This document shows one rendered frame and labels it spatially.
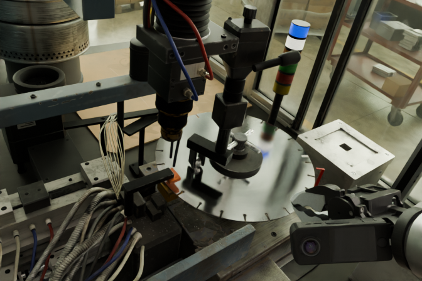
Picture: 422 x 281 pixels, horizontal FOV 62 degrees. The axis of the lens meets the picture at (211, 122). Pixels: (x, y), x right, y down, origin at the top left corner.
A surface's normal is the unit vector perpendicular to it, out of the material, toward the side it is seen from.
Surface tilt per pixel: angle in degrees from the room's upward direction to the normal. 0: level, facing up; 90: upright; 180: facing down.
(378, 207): 56
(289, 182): 0
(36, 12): 90
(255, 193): 0
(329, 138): 0
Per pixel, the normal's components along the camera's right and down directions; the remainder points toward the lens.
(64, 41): 0.74, 0.47
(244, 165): 0.18, -0.75
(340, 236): -0.08, 0.03
